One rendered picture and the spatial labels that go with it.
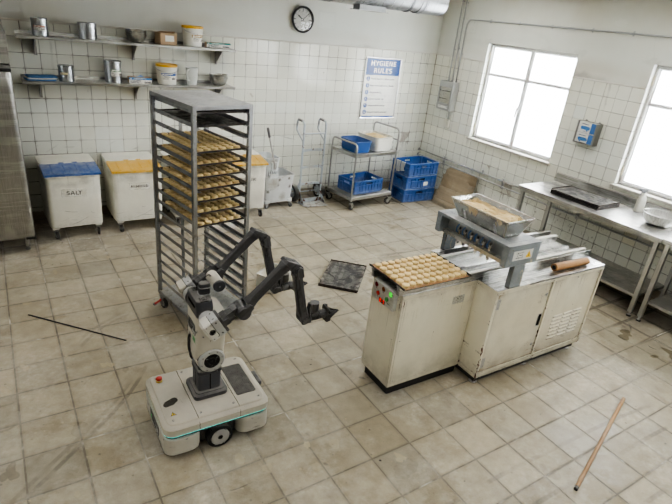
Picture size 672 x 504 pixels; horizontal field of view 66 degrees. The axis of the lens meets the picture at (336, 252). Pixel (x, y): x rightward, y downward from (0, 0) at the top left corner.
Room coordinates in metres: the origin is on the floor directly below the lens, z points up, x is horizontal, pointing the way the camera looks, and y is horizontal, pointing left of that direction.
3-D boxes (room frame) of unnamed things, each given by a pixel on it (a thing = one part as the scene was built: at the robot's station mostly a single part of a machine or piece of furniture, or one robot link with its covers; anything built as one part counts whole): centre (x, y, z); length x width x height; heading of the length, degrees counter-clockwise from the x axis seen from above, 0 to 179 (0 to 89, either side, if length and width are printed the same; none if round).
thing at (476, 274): (3.52, -1.26, 0.87); 2.01 x 0.03 x 0.07; 124
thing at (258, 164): (6.34, 1.34, 0.38); 0.64 x 0.54 x 0.77; 32
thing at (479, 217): (3.58, -1.09, 1.25); 0.56 x 0.29 x 0.14; 34
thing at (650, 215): (5.01, -3.20, 0.94); 0.33 x 0.33 x 0.12
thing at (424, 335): (3.30, -0.67, 0.45); 0.70 x 0.34 x 0.90; 124
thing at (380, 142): (7.42, -0.37, 0.90); 0.44 x 0.36 x 0.20; 43
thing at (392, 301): (3.09, -0.36, 0.77); 0.24 x 0.04 x 0.14; 34
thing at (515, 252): (3.58, -1.09, 1.01); 0.72 x 0.33 x 0.34; 34
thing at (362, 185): (7.30, -0.24, 0.29); 0.56 x 0.38 x 0.20; 133
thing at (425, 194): (7.78, -1.06, 0.10); 0.60 x 0.40 x 0.20; 122
